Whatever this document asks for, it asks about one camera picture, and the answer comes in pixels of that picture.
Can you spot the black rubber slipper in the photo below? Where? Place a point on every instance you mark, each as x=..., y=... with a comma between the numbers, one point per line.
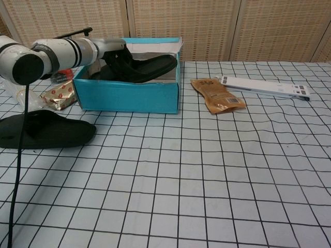
x=57, y=131
x=155, y=66

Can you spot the gold wrapped package red print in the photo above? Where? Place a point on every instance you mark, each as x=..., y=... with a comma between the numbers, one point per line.
x=59, y=96

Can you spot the teal cardboard shoe box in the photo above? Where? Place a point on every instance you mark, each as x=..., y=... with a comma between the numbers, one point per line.
x=124, y=96

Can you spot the clear plastic tube bundle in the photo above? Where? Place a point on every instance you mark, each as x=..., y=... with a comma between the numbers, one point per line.
x=35, y=99

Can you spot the light blue grid tablecloth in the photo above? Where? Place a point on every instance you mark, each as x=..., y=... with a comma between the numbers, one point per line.
x=207, y=180

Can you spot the brown foil pouch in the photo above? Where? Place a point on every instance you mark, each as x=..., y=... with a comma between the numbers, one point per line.
x=217, y=95

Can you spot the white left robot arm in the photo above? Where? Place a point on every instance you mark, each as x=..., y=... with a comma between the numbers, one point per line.
x=62, y=54

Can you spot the woven bamboo folding screen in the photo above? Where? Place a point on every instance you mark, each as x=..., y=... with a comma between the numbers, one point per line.
x=207, y=25

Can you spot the white folding stand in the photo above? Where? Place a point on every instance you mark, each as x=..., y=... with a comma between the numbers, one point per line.
x=258, y=86

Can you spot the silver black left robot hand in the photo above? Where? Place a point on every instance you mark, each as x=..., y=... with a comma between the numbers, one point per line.
x=113, y=51

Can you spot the clear bag red black items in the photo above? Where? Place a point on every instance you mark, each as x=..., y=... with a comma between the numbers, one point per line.
x=64, y=75

